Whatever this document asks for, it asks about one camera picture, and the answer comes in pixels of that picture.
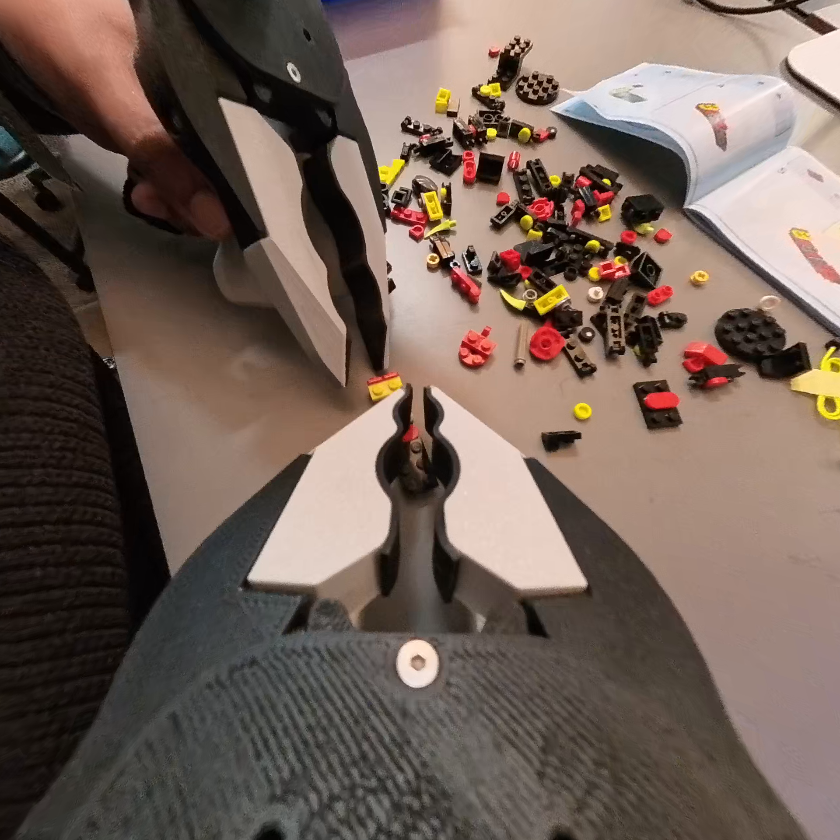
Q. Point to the yellow and red lego assembly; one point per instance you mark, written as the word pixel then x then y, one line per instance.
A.
pixel 384 387

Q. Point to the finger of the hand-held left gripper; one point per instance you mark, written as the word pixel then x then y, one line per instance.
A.
pixel 364 216
pixel 282 229

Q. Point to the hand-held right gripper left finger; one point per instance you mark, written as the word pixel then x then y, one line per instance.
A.
pixel 315 525

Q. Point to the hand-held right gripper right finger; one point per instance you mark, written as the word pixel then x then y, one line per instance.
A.
pixel 512 525

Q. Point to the pile of loose lego pieces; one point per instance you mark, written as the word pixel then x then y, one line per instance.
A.
pixel 564 243

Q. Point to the large round black lego plate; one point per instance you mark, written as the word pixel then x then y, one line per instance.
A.
pixel 748 333

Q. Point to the person's black knit clothing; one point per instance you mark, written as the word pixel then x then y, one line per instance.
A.
pixel 52 459

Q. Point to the person's left forearm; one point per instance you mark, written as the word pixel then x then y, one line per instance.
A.
pixel 65 52

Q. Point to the small round black lego plate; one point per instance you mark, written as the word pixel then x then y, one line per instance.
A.
pixel 537 88

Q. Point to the lego instruction booklet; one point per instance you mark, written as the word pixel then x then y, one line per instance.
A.
pixel 741 111

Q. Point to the black and red lego assembly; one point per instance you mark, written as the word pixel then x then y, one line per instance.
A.
pixel 413 459

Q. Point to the person's left hand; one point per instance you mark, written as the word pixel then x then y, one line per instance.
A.
pixel 177 197

